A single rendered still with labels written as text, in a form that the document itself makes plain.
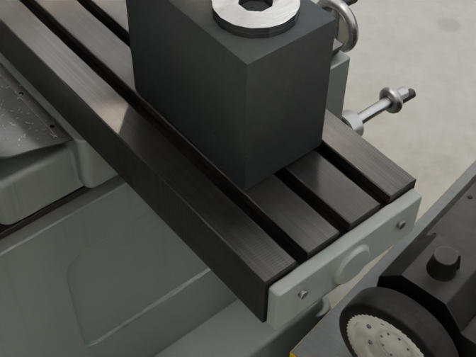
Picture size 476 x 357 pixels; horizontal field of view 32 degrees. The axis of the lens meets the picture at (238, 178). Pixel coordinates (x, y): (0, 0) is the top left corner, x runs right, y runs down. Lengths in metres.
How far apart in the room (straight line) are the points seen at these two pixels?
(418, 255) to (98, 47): 0.58
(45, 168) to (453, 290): 0.63
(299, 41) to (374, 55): 1.79
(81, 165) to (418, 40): 1.73
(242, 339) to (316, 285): 0.79
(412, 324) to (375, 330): 0.10
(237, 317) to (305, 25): 0.97
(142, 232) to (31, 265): 0.21
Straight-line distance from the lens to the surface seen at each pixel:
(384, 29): 2.73
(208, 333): 1.69
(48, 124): 1.13
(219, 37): 0.83
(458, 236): 1.39
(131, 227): 1.34
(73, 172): 1.18
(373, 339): 1.37
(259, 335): 1.69
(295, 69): 0.85
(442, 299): 1.28
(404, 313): 1.27
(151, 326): 1.58
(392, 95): 1.66
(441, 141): 2.38
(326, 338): 1.46
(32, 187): 1.15
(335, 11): 1.63
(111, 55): 1.11
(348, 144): 0.99
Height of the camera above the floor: 1.64
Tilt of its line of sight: 48 degrees down
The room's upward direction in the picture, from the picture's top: 1 degrees clockwise
